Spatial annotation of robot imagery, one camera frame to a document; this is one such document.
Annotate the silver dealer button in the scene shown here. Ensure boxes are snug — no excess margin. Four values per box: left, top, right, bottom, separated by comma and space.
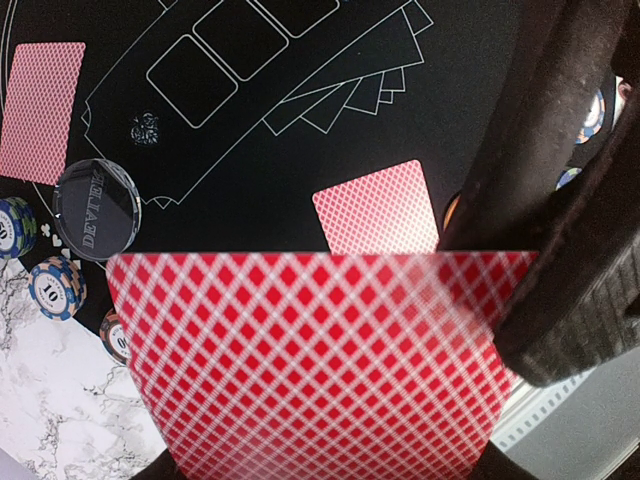
52, 159, 142, 262

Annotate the blue orange chip stack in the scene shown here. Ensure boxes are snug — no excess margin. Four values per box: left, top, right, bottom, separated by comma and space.
576, 89, 607, 145

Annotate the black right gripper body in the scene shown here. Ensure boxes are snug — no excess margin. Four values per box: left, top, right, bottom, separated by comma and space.
440, 1, 639, 387

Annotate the red card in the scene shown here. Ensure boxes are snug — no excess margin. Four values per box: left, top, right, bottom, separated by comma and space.
1, 42, 86, 185
312, 160, 439, 255

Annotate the orange big blind button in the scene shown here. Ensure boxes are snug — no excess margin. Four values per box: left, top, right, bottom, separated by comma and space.
442, 192, 461, 230

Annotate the black white poker chip stack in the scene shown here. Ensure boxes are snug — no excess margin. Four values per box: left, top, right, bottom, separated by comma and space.
29, 256, 88, 321

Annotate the red playing card deck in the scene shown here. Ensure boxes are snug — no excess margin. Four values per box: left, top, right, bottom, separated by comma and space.
107, 252, 534, 479

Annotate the round black poker mat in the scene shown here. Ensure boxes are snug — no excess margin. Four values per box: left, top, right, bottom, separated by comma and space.
0, 0, 640, 341

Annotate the green poker chip stack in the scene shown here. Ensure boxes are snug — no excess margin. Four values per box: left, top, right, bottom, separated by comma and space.
1, 197, 37, 260

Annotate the red poker chip stack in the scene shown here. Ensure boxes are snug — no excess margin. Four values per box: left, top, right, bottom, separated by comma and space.
99, 309, 131, 365

